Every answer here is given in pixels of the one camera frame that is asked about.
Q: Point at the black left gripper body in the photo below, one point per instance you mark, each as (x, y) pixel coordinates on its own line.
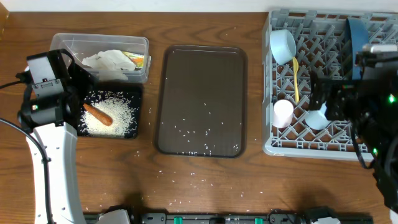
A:
(80, 79)

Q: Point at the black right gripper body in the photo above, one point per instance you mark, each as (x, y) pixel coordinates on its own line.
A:
(319, 93)

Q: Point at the light blue cup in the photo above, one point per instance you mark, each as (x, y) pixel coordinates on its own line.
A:
(316, 119)

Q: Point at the white paper napkin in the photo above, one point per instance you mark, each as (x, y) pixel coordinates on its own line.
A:
(111, 64)

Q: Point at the orange carrot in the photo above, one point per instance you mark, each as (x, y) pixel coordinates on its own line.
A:
(99, 115)

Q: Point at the yellow plastic spoon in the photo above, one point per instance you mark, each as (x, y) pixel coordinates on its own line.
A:
(296, 87)

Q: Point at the pink plastic cup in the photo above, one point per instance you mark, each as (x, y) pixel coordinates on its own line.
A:
(282, 113)

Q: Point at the dark blue bowl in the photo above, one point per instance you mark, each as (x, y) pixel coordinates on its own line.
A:
(357, 33)

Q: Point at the colourful snack wrapper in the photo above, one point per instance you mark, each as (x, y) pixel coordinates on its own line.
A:
(137, 59)

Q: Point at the light blue rice bowl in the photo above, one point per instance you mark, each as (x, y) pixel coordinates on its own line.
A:
(283, 47)

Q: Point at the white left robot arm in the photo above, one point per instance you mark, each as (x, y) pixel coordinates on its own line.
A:
(48, 116)

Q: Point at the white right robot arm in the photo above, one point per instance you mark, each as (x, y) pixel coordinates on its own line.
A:
(371, 107)

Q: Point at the black waste tray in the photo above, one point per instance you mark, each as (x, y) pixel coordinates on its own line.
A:
(113, 86)

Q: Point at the clear plastic waste bin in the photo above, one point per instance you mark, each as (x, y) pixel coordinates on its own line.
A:
(81, 46)

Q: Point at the white rice pile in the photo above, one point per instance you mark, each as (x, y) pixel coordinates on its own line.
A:
(110, 114)

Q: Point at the dark brown serving tray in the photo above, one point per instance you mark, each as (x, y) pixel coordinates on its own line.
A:
(202, 107)

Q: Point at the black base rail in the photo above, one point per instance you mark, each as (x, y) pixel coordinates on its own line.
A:
(315, 215)

